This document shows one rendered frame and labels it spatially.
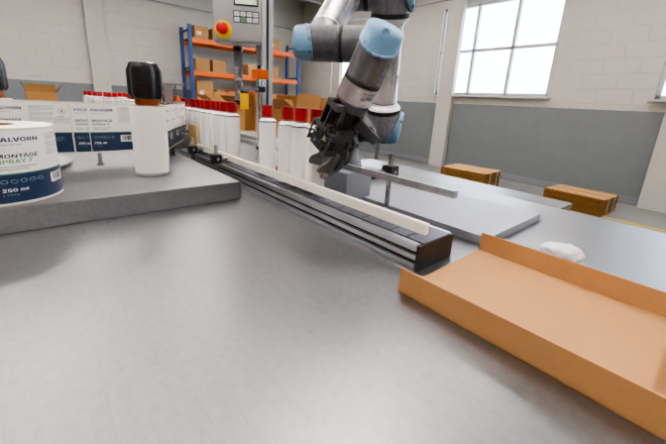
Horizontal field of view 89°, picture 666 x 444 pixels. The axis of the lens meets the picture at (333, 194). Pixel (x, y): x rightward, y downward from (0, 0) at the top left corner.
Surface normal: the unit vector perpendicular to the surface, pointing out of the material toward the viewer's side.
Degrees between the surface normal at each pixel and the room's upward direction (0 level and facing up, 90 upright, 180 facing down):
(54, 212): 90
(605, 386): 90
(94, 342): 0
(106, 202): 90
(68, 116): 90
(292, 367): 0
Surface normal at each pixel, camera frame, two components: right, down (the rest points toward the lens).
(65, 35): 0.63, 0.24
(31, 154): 0.96, 0.12
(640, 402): -0.76, 0.13
